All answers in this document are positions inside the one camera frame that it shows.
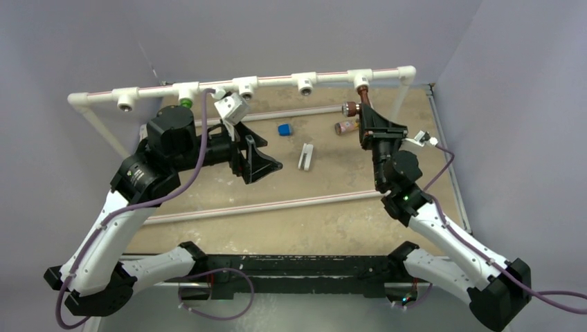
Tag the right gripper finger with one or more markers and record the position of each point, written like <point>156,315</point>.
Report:
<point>379,123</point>
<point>364,118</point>

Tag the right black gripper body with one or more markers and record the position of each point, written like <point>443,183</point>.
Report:
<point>382,142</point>

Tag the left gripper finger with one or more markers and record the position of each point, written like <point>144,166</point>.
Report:
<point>249,142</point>
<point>260,165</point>

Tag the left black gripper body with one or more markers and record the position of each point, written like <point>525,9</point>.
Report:
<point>239,163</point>

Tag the brown faucet with blue cap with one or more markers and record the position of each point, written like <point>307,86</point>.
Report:
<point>360,103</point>

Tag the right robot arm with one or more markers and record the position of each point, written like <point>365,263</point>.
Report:
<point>495,288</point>

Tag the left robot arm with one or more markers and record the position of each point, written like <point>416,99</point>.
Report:
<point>95,282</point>

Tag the pink capped clip jar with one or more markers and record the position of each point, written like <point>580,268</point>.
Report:
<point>345,127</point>

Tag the blue paperclip box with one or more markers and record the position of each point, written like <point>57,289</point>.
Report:
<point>285,129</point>

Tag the white staple box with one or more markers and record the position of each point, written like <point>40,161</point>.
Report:
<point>304,162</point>

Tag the green plastic faucet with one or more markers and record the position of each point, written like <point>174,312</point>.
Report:
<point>186,102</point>

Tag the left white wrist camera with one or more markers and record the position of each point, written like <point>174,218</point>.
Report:
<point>232,108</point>

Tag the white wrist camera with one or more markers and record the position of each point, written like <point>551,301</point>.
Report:
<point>421,139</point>
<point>232,108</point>

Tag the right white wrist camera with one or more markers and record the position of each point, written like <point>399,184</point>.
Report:
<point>421,139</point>

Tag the white PVC pipe frame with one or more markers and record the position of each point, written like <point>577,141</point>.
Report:
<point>127,97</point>

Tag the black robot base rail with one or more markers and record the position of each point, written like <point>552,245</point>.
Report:
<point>371,276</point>

